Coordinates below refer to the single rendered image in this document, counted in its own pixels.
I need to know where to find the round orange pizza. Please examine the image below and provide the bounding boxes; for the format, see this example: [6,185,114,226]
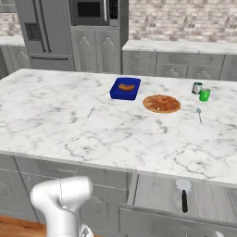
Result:
[142,94,181,115]

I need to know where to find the grey closed drawer front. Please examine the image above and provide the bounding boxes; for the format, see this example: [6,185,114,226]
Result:
[14,156,131,190]

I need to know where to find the grey open drawer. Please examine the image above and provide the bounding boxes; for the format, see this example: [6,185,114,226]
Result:
[118,171,237,237]

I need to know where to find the grey corner counter cupboards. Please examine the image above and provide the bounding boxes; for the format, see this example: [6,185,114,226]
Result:
[0,34,32,80]

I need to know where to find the silver fork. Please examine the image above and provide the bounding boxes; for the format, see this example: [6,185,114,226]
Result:
[86,106,96,119]

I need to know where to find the blue rectangular tray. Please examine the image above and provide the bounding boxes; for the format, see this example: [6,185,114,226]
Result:
[109,77,142,101]

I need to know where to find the brown hot dog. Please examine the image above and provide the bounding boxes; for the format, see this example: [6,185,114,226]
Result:
[118,83,136,93]

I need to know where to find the grey tall cupboard unit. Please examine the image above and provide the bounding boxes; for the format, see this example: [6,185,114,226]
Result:
[69,0,130,75]

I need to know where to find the silver spoon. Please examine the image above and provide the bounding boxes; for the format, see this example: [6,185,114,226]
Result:
[195,107,204,124]

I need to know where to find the silver metal can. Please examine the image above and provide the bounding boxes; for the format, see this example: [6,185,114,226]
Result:
[192,81,204,95]

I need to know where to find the green cup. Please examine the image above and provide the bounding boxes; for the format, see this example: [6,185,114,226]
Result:
[198,87,211,103]

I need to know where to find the grey microwave oven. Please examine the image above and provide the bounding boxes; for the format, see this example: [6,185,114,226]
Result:
[68,0,120,28]

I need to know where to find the stainless steel fridge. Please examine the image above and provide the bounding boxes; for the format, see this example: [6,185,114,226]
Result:
[14,0,76,72]

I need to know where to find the grey narrow cupboard door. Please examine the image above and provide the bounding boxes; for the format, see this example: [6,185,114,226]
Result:
[0,153,39,224]

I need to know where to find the grey drawer handle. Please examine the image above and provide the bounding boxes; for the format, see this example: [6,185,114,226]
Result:
[56,167,78,174]

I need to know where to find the grey wall counter cupboards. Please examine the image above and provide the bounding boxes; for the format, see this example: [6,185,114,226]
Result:
[121,39,237,82]

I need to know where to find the black-handled pizza cutter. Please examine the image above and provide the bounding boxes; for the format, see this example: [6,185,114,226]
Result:
[175,179,193,214]

